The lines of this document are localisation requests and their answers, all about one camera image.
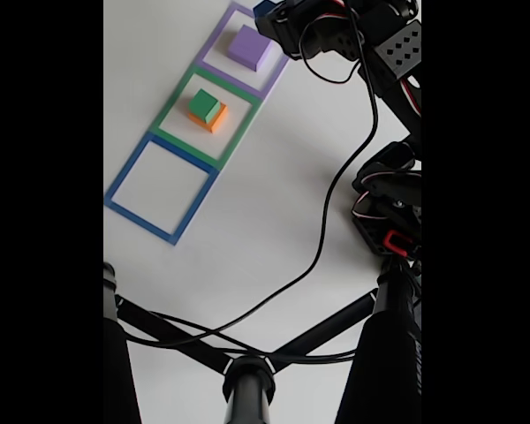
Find black cable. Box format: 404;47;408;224
123;0;380;350
118;308;361;366

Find black tripod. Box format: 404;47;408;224
103;260;422;424

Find blue square frame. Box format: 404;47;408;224
104;132;221;246

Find orange block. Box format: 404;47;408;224
187;102;229;134

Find green cube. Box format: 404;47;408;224
188;88;221;125

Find large purple block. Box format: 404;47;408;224
227;24;274;73

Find green square frame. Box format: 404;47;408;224
148;64;262;172

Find servo wire loop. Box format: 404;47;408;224
299;15;364;86

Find red clamp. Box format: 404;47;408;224
382;230;414;253

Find purple square frame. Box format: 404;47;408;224
195;1;292;101

